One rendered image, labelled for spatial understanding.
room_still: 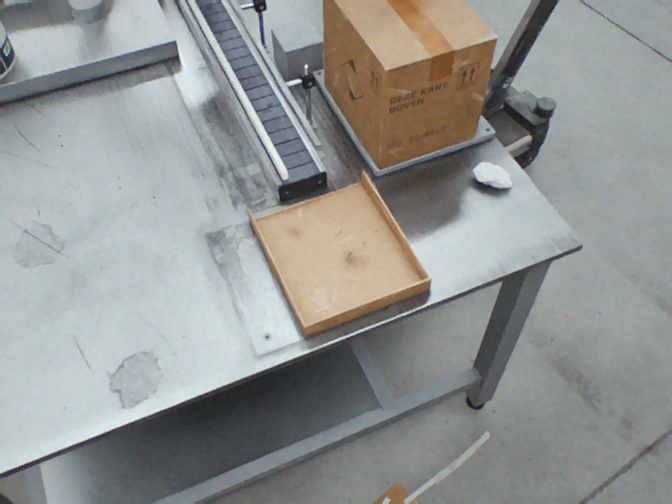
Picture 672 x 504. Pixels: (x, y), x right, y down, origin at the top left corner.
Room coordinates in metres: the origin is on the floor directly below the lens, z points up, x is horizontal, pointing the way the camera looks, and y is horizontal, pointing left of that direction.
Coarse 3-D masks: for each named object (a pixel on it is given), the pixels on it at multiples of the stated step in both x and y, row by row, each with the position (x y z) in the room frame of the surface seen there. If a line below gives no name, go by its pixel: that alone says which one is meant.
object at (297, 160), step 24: (216, 0) 1.58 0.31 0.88; (216, 24) 1.48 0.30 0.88; (240, 48) 1.39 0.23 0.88; (240, 72) 1.30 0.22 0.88; (264, 96) 1.22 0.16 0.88; (264, 120) 1.14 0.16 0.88; (288, 120) 1.14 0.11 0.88; (288, 144) 1.06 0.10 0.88; (288, 168) 0.99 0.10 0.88; (312, 168) 0.99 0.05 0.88
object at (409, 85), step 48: (336, 0) 1.23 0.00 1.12; (384, 0) 1.23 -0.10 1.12; (432, 0) 1.23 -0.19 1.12; (336, 48) 1.22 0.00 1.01; (384, 48) 1.08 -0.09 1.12; (432, 48) 1.08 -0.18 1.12; (480, 48) 1.10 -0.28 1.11; (336, 96) 1.22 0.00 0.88; (384, 96) 1.02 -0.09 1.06; (432, 96) 1.06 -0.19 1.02; (480, 96) 1.11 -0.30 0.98; (384, 144) 1.02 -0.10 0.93; (432, 144) 1.07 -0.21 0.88
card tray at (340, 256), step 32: (352, 192) 0.97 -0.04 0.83; (256, 224) 0.85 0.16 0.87; (288, 224) 0.88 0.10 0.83; (320, 224) 0.88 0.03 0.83; (352, 224) 0.88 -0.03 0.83; (384, 224) 0.88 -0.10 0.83; (288, 256) 0.80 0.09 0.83; (320, 256) 0.80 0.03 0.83; (352, 256) 0.80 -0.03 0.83; (384, 256) 0.80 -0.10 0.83; (416, 256) 0.77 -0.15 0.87; (288, 288) 0.72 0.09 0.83; (320, 288) 0.72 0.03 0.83; (352, 288) 0.72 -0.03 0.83; (384, 288) 0.72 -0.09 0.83; (416, 288) 0.71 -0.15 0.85; (320, 320) 0.63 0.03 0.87
